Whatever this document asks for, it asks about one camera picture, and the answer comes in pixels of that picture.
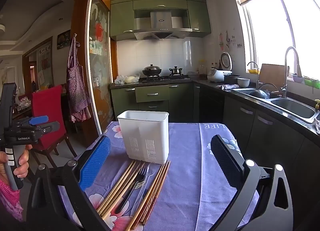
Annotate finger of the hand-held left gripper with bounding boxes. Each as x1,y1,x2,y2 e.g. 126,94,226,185
21,121,61,137
15,115,49,128

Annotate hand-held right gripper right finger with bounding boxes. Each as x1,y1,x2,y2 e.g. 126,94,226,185
210,135,294,231

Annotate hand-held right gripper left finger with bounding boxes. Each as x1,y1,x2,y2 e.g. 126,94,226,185
26,135,112,231

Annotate light wooden chopstick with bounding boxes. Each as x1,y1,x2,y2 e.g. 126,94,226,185
96,160,135,213
104,162,145,221
99,161,139,216
101,162,142,219

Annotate black plastic fork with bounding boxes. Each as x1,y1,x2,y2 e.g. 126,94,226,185
114,165,148,214

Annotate white plastic utensil holder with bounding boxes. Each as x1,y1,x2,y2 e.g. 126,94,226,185
117,110,170,165

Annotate dark brown chopstick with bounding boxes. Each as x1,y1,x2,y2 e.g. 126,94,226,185
130,163,166,231
143,160,171,226
140,161,169,224
126,164,164,231

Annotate person's left forearm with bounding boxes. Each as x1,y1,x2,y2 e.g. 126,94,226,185
0,178,21,222

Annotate person's left hand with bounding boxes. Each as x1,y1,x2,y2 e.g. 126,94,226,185
0,144,33,184

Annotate red chair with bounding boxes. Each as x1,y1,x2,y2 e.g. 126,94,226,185
30,85,78,169

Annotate checkered apron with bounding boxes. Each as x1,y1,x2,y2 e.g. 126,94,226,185
66,34,92,123

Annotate purple floral tablecloth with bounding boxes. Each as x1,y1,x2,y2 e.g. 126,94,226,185
57,121,260,231

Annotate black pan in sink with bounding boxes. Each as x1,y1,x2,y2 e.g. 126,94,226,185
249,89,270,99

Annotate sliding glass door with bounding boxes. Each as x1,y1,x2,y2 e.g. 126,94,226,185
85,0,118,134

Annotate green base cabinets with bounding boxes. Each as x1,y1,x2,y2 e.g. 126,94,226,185
110,82,320,179

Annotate dark countertop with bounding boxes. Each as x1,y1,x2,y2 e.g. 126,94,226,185
110,77,320,142

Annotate black inner pot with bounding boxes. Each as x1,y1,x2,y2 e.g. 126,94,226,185
224,74,241,85

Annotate steel double sink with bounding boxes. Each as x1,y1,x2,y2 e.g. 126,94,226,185
231,87,320,124

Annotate white rice cooker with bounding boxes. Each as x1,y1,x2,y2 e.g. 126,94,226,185
207,52,233,82

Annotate green drawer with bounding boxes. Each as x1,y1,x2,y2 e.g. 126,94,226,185
135,85,170,103

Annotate small steel faucet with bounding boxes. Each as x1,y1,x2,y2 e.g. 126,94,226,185
247,61,260,89

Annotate white plastic bag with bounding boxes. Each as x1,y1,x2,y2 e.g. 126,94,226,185
114,73,140,85

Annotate clear bottles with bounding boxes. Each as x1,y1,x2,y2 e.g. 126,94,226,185
197,59,208,74

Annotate wooden cutting board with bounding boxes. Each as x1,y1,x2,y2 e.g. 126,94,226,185
258,64,290,89

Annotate black gas stove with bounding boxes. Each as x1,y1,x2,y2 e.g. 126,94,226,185
139,75,192,83

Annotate black wok with lid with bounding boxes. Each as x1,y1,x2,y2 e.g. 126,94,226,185
142,64,162,77

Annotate green plastic container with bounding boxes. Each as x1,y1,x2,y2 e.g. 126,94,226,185
302,76,320,87

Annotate tall steel faucet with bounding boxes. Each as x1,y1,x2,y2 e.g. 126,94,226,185
281,46,303,98

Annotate window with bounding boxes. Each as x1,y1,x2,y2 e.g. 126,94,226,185
241,0,320,79

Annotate steel range hood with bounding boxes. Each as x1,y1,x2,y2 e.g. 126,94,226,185
134,9,193,41

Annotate wall poster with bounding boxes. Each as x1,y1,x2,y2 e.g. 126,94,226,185
37,44,53,87

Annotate dark wall picture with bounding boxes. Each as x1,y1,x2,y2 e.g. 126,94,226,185
57,29,71,50

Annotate wall hooks with decorations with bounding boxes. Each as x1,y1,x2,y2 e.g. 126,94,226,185
219,31,243,52

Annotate green wall cabinets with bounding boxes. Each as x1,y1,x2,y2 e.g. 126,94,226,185
109,0,212,42

